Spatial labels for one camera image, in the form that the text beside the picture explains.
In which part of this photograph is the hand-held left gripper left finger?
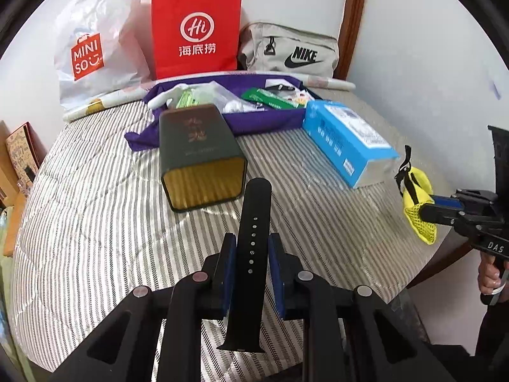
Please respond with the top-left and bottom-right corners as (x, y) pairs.
(48, 233), (239, 382)

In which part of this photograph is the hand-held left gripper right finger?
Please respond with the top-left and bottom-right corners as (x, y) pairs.
(267, 233), (458, 382)

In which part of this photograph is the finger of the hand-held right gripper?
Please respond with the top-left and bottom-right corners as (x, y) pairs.
(431, 193), (466, 212)
(421, 203), (468, 229)

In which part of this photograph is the yellow mesh pouch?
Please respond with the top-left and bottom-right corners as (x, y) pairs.
(395, 145), (438, 245)

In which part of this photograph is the black watch strap with holes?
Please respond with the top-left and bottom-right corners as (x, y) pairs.
(217, 178), (273, 353)

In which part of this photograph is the purple cloth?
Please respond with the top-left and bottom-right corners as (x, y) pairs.
(124, 72), (323, 152)

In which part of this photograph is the clear plastic bag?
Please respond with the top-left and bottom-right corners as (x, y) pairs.
(199, 81), (259, 114)

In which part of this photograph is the green packet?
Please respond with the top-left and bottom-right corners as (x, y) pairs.
(241, 88), (303, 110)

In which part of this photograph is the person's right forearm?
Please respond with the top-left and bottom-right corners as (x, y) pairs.
(475, 302), (509, 367)

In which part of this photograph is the person's right hand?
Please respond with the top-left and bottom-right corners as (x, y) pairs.
(479, 252), (506, 295)

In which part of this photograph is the blue tissue box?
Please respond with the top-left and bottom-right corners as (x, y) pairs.
(302, 100), (400, 189)

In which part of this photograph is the dark green tin box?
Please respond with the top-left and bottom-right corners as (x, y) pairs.
(159, 103), (248, 212)

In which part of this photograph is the rolled white poster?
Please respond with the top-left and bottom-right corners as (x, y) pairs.
(63, 74), (355, 122)

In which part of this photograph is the wooden nightstand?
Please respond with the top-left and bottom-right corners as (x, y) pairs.
(0, 183), (28, 255)

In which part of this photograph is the green blanket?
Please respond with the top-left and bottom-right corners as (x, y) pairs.
(0, 207), (24, 367)

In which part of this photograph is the beige waist bag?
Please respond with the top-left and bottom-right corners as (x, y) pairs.
(237, 22), (340, 80)

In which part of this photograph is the patterned book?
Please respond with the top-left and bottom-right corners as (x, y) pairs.
(5, 121), (42, 180)

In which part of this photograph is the red paper bag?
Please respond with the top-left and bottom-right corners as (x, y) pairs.
(151, 0), (243, 80)

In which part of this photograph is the white plastic shopping bag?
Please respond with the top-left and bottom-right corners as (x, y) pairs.
(53, 0), (154, 110)

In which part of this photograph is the wooden door frame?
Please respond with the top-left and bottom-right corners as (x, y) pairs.
(334, 0), (368, 82)

